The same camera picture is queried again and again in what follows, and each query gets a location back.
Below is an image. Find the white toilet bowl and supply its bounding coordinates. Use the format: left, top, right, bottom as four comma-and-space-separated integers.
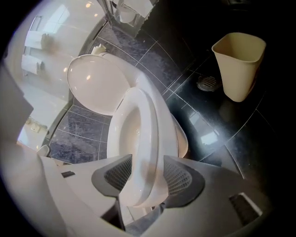
99, 52, 189, 160

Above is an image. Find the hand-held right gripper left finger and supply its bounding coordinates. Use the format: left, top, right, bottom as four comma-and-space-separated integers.
56, 154, 133, 218

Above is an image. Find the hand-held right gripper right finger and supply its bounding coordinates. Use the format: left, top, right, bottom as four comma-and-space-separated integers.
125, 155, 272, 237

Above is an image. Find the coiled telephone cord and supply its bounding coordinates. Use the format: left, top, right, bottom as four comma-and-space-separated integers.
27, 117, 49, 130

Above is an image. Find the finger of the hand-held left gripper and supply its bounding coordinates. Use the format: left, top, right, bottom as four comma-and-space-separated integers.
37, 145, 50, 158

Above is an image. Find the round metal floor drain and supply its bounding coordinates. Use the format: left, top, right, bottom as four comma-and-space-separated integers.
196, 75, 222, 91

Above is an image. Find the chrome toilet paper holder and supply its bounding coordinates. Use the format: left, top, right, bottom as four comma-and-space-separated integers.
107, 0, 155, 26

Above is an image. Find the white paper sheet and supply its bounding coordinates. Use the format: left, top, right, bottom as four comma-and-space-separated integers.
117, 0, 155, 24

